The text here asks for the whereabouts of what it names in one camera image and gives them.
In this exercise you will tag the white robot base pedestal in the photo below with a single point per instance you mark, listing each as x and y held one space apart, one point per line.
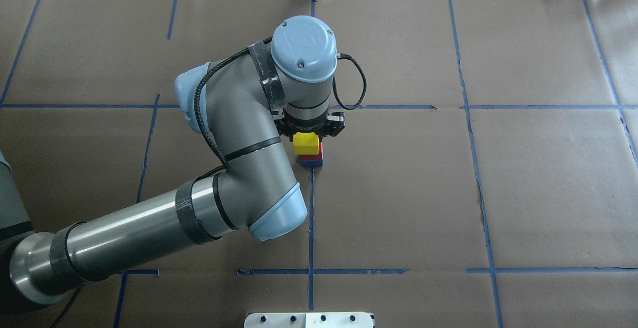
310 320

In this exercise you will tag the blue wooden cube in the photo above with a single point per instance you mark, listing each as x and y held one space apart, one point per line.
312 163

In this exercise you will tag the yellow wooden cube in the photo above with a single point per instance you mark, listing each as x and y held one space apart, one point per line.
306 144

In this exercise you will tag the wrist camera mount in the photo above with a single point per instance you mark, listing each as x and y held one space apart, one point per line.
335 123

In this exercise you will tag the red wooden cube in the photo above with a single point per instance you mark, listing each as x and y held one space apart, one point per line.
313 158

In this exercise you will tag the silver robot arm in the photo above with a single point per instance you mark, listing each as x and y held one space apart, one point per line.
241 106

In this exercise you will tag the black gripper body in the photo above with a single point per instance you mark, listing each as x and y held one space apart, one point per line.
305 126

